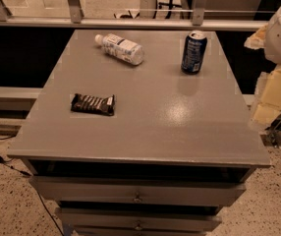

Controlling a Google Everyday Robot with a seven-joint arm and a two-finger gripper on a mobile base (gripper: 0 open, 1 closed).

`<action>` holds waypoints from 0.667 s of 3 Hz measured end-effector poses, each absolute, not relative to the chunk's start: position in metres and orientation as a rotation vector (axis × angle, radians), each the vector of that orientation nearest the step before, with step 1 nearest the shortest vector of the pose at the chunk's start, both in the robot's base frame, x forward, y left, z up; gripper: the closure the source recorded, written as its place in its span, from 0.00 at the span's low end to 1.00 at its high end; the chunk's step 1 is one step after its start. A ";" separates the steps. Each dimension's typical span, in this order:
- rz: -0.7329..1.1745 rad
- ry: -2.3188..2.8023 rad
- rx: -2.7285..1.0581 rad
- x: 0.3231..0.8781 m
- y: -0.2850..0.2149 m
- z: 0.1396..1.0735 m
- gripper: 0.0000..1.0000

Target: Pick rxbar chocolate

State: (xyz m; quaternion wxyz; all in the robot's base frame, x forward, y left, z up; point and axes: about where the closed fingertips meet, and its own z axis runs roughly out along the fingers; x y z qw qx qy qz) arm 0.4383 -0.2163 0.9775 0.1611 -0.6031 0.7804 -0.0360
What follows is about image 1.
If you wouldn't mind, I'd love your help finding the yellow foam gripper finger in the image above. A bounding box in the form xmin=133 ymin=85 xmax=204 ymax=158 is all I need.
xmin=244 ymin=25 xmax=267 ymax=50
xmin=250 ymin=65 xmax=281 ymax=129

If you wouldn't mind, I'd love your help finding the dark chocolate rxbar wrapper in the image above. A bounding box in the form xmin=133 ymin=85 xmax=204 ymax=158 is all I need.
xmin=71 ymin=93 xmax=115 ymax=116

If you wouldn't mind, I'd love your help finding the blue soda can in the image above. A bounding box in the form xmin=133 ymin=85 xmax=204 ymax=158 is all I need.
xmin=181 ymin=30 xmax=207 ymax=75

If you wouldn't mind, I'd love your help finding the clear plastic water bottle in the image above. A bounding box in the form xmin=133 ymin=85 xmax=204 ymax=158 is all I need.
xmin=94 ymin=33 xmax=144 ymax=66

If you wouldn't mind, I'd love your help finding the grey drawer cabinet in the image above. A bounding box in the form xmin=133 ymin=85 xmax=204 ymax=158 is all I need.
xmin=6 ymin=29 xmax=272 ymax=236

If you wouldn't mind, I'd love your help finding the top grey drawer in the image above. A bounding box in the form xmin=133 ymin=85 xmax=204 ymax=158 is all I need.
xmin=29 ymin=176 xmax=246 ymax=207

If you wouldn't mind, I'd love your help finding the grey drawer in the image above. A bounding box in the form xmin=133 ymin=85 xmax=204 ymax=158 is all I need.
xmin=55 ymin=208 xmax=221 ymax=231
xmin=75 ymin=227 xmax=206 ymax=236
xmin=29 ymin=176 xmax=246 ymax=207

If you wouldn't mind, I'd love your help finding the metal railing frame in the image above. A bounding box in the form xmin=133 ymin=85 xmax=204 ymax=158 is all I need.
xmin=0 ymin=0 xmax=274 ymax=31

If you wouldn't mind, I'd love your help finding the black floor cable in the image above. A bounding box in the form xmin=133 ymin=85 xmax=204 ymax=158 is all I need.
xmin=0 ymin=125 xmax=65 ymax=236

